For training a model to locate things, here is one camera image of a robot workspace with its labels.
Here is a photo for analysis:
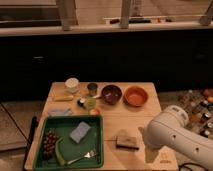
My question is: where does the dark board eraser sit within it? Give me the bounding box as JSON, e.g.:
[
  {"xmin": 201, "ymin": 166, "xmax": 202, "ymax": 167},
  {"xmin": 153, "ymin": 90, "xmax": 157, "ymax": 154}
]
[{"xmin": 116, "ymin": 135, "xmax": 139, "ymax": 150}]

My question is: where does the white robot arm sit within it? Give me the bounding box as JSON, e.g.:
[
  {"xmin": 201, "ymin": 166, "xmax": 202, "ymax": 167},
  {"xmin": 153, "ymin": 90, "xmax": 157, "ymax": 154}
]
[{"xmin": 142, "ymin": 105, "xmax": 213, "ymax": 171}]

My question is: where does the dark purple bowl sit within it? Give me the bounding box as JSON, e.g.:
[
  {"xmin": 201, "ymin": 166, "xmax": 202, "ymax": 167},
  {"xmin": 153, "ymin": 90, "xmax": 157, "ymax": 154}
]
[{"xmin": 101, "ymin": 85, "xmax": 122, "ymax": 105}]

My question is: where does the red orange bowl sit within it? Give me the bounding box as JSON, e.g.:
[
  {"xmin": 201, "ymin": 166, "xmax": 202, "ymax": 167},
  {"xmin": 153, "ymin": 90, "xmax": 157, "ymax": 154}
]
[{"xmin": 123, "ymin": 86, "xmax": 149, "ymax": 107}]

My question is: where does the dark metal cup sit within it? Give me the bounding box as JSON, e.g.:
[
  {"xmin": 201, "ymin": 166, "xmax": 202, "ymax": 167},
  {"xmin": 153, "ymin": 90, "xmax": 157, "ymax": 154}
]
[{"xmin": 87, "ymin": 83, "xmax": 98, "ymax": 96}]

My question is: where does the green round fruit toy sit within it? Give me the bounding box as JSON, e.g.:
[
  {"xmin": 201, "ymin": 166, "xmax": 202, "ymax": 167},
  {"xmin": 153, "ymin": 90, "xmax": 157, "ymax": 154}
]
[{"xmin": 84, "ymin": 98, "xmax": 96, "ymax": 110}]

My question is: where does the small orange fruit toy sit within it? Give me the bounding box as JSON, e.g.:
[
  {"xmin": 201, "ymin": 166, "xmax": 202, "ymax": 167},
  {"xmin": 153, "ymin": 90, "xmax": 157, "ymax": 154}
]
[{"xmin": 89, "ymin": 108, "xmax": 100, "ymax": 115}]

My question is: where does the small black white object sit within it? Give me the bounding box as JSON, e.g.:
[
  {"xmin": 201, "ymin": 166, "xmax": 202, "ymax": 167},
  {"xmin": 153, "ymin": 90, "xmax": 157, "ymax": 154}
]
[{"xmin": 77, "ymin": 98, "xmax": 86, "ymax": 107}]

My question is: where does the white cup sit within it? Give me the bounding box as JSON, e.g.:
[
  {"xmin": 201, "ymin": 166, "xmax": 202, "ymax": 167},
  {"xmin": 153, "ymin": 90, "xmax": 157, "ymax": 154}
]
[{"xmin": 65, "ymin": 78, "xmax": 79, "ymax": 93}]

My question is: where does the blue sponge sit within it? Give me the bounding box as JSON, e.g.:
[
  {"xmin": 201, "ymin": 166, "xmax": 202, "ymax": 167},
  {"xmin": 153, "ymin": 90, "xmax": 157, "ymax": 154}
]
[{"xmin": 70, "ymin": 122, "xmax": 90, "ymax": 143}]

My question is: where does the green plastic tray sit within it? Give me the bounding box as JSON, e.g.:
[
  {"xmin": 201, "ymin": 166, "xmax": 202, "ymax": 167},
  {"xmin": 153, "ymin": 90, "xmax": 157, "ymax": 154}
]
[{"xmin": 33, "ymin": 115, "xmax": 104, "ymax": 171}]

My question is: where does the folded grey cloth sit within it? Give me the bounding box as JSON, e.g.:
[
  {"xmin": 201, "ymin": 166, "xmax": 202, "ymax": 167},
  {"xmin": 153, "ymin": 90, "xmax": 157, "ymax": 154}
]
[{"xmin": 48, "ymin": 108, "xmax": 72, "ymax": 117}]

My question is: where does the metal fork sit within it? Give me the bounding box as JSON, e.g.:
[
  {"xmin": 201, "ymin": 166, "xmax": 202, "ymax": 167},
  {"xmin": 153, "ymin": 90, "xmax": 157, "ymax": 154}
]
[{"xmin": 66, "ymin": 150, "xmax": 97, "ymax": 165}]

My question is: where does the bunch of dark grapes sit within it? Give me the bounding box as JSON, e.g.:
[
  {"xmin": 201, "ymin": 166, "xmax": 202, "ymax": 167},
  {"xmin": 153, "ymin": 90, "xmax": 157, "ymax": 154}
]
[{"xmin": 43, "ymin": 131, "xmax": 59, "ymax": 160}]

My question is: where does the green banana toy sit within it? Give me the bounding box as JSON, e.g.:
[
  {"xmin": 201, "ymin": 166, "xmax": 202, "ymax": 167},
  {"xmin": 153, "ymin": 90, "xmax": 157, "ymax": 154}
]
[{"xmin": 55, "ymin": 138, "xmax": 66, "ymax": 166}]

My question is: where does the spice bottle rack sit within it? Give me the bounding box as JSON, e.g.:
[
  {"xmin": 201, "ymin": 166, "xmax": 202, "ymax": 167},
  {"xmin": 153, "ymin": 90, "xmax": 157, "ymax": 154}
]
[{"xmin": 178, "ymin": 89, "xmax": 213, "ymax": 138}]

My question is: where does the black floor cable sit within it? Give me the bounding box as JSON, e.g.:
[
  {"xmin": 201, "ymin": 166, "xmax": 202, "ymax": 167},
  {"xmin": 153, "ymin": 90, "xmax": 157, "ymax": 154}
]
[{"xmin": 177, "ymin": 162, "xmax": 201, "ymax": 171}]

